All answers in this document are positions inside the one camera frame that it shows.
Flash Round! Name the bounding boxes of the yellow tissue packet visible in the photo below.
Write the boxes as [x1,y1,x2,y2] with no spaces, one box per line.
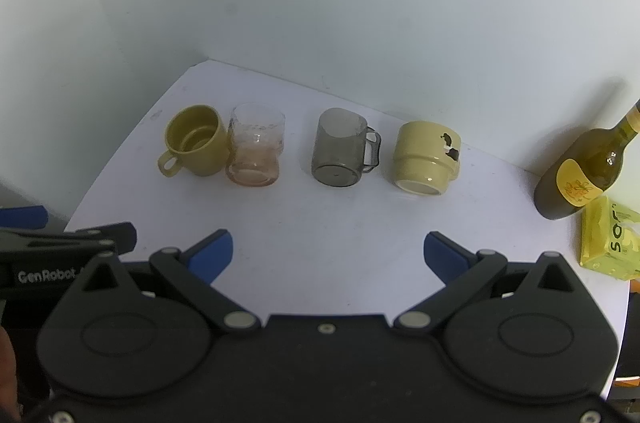
[579,196,640,282]

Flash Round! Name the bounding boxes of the olive green glass bottle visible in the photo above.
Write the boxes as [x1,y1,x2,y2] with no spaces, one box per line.
[533,98,640,222]

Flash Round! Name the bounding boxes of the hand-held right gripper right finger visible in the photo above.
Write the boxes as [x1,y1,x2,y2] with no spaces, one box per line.
[394,231,583,331]

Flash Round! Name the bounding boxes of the pale yellow printed cup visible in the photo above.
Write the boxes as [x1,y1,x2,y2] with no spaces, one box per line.
[391,120,462,197]

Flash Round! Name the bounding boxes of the grey transparent mug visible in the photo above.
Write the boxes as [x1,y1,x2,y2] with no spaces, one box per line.
[311,107,382,187]

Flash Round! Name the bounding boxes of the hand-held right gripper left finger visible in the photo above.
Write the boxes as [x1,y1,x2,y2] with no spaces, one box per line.
[75,229,262,331]

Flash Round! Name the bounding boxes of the pink glass cup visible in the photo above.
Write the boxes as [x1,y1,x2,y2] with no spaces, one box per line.
[225,103,286,188]

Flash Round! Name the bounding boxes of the olive yellow mug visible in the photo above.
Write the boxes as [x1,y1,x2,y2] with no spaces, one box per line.
[157,104,229,178]

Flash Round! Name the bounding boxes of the person's left forearm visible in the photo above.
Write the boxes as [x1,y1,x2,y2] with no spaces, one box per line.
[0,328,23,423]

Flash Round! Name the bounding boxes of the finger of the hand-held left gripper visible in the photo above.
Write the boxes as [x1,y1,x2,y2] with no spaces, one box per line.
[65,222,139,257]
[0,205,49,230]

